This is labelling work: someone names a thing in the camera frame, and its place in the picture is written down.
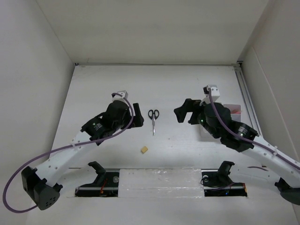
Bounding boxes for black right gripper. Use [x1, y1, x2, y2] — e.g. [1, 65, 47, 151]
[174, 98, 219, 139]

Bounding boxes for black handled scissors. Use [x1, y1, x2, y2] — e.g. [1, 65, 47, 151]
[148, 109, 159, 135]

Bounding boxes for yellow eraser block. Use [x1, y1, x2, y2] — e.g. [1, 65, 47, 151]
[141, 146, 148, 154]

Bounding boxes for red translucent pen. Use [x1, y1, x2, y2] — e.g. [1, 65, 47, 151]
[231, 110, 241, 114]

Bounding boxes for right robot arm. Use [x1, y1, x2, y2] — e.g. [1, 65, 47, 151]
[174, 98, 300, 205]

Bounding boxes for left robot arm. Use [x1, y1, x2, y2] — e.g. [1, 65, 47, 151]
[21, 99, 144, 210]

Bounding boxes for white right organizer tray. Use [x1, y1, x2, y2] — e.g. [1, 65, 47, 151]
[223, 104, 241, 122]

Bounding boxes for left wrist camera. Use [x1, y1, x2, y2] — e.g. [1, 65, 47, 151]
[112, 90, 128, 103]

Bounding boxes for aluminium rail right edge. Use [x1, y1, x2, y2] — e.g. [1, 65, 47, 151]
[234, 61, 262, 135]

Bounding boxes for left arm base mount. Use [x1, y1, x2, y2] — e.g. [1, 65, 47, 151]
[75, 161, 120, 197]

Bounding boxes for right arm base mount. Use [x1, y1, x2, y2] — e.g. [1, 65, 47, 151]
[200, 161, 248, 197]

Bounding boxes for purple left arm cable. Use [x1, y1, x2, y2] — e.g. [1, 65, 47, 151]
[2, 92, 135, 213]

